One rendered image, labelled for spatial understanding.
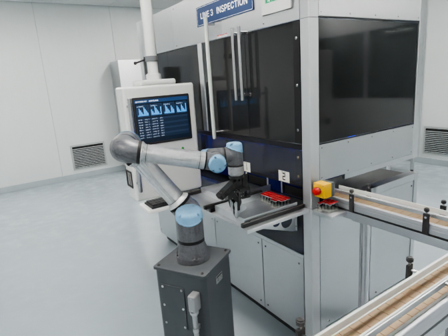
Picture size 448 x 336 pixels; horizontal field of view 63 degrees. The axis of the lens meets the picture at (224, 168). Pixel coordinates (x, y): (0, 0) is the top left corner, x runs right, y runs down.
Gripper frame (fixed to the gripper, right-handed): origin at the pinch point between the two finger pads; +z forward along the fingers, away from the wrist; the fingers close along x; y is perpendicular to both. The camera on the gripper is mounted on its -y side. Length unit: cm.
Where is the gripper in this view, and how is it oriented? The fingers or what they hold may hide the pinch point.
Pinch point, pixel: (235, 216)
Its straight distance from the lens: 175.4
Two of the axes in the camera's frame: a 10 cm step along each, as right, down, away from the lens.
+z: 0.7, 9.7, 2.3
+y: 8.3, -1.8, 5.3
